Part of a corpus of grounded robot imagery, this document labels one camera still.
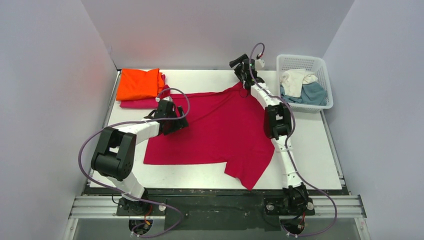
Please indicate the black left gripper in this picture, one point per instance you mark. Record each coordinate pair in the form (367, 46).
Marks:
(178, 120)

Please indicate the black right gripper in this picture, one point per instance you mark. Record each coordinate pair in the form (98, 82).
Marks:
(241, 75)

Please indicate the red t-shirt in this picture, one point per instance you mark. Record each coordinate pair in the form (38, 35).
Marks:
(223, 127)

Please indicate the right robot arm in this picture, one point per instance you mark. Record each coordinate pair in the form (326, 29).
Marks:
(277, 123)

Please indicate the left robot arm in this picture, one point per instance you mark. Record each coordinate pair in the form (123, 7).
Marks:
(114, 154)

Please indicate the folded pink t-shirt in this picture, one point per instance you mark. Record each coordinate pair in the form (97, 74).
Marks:
(149, 103)

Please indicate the white cloth in basket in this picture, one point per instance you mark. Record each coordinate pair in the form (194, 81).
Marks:
(293, 80)

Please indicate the folded orange t-shirt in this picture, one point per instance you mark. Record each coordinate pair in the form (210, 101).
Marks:
(136, 84)

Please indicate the white plastic basket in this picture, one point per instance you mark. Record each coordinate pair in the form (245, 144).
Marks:
(315, 64)

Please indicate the blue cloth in basket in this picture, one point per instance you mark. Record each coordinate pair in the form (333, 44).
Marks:
(311, 94)

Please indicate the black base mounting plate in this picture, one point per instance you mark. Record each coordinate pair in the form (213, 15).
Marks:
(212, 209)

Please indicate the aluminium rail frame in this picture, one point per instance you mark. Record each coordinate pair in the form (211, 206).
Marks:
(352, 226)

